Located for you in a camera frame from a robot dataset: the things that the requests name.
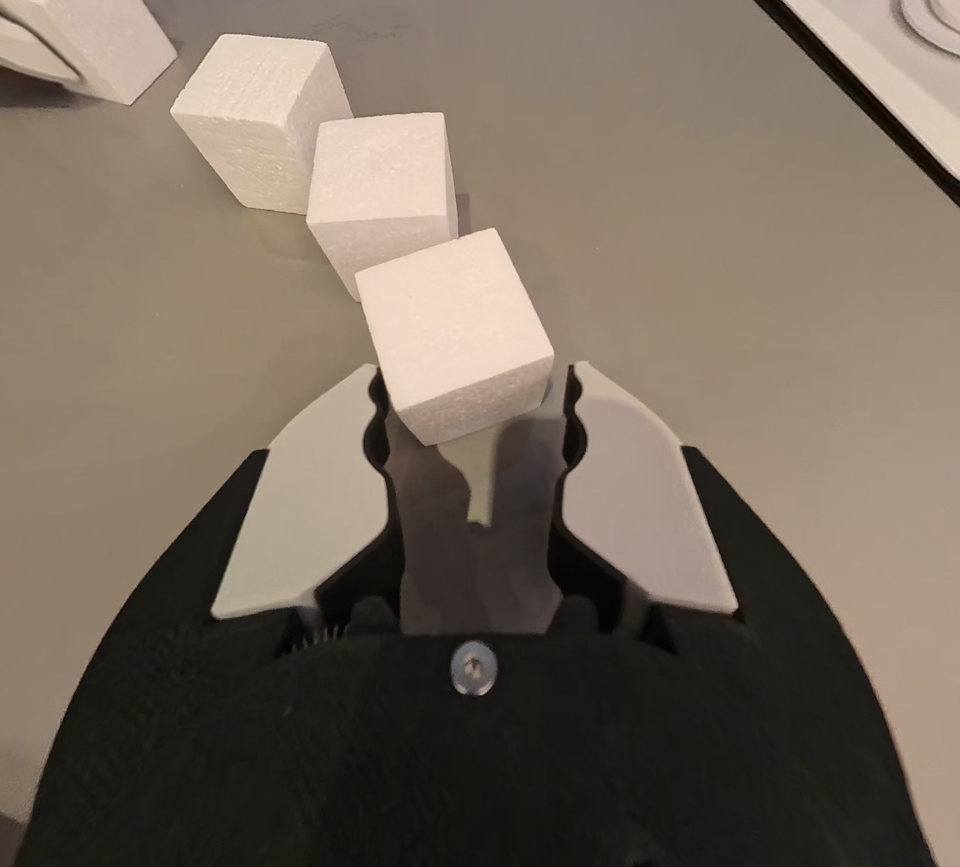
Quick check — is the white foam cube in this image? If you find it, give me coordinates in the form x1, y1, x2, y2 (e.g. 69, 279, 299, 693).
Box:
0, 0, 179, 105
354, 228, 556, 447
170, 33, 354, 214
306, 111, 460, 302

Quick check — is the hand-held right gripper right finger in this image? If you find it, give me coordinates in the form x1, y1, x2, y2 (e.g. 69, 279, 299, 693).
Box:
549, 360, 741, 634

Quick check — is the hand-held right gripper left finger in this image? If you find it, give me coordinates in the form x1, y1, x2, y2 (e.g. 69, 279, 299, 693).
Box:
211, 362, 411, 630

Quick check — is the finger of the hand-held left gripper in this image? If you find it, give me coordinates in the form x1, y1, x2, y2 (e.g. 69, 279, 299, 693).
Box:
0, 4, 85, 90

